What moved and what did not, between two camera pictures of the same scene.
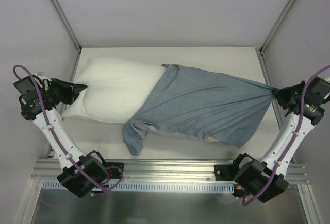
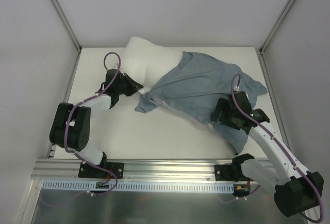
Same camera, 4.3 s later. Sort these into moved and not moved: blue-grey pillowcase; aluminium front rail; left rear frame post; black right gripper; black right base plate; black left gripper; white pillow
Moved: blue-grey pillowcase; white pillow; black right gripper; black left gripper
Not moved: black right base plate; left rear frame post; aluminium front rail
